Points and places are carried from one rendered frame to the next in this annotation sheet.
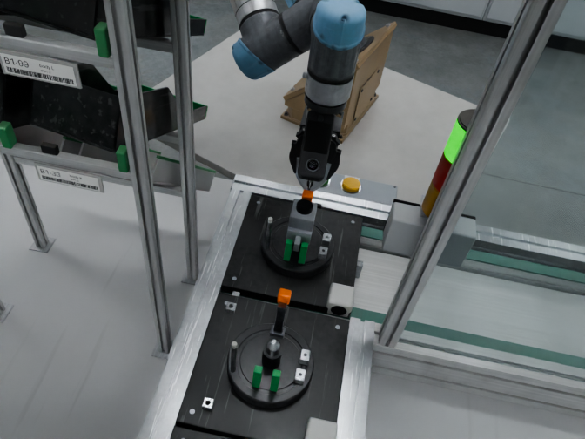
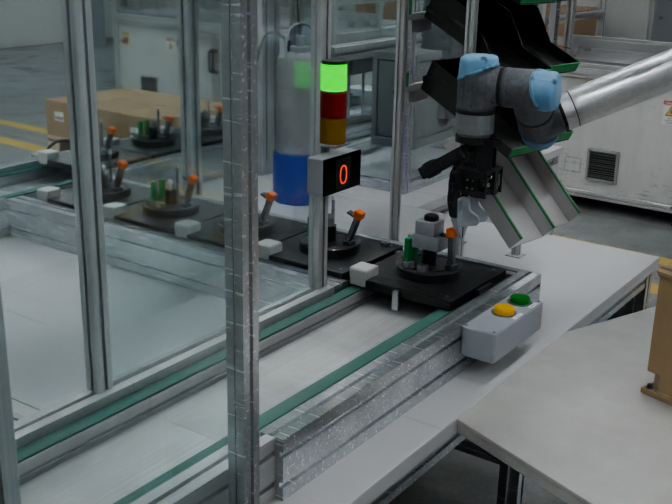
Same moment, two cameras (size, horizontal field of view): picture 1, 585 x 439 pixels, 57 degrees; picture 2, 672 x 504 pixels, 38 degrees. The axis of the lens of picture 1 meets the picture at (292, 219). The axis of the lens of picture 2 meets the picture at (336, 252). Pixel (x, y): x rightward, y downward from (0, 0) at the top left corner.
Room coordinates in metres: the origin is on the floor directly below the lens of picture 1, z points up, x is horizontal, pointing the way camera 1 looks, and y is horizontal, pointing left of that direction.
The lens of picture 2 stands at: (1.50, -1.76, 1.65)
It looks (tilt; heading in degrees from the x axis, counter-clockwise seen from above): 18 degrees down; 121
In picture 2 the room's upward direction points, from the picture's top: 1 degrees clockwise
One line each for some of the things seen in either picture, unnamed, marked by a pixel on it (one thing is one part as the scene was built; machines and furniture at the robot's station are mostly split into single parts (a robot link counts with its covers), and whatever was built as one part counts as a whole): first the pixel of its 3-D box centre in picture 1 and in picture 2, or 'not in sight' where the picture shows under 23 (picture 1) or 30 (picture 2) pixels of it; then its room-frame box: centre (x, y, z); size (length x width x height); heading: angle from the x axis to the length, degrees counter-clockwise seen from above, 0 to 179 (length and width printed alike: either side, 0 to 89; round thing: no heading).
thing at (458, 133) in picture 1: (470, 141); (333, 76); (0.54, -0.20, 1.38); 0.05 x 0.05 x 0.05
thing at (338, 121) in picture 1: (321, 121); (475, 165); (0.76, -0.02, 1.21); 0.09 x 0.08 x 0.12; 176
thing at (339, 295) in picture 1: (339, 300); (363, 274); (0.57, -0.11, 0.97); 0.05 x 0.05 x 0.04; 86
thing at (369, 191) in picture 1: (348, 195); (502, 326); (0.88, -0.12, 0.93); 0.21 x 0.07 x 0.06; 86
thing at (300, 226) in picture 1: (301, 221); (426, 230); (0.66, -0.02, 1.06); 0.08 x 0.04 x 0.07; 176
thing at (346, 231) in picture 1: (296, 251); (428, 276); (0.67, -0.02, 0.96); 0.24 x 0.24 x 0.02; 86
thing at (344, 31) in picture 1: (336, 38); (479, 83); (0.76, -0.02, 1.37); 0.09 x 0.08 x 0.11; 8
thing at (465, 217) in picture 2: (321, 169); (466, 219); (0.76, -0.04, 1.11); 0.06 x 0.03 x 0.09; 176
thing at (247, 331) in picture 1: (272, 354); (329, 230); (0.42, 0.00, 1.01); 0.24 x 0.24 x 0.13; 86
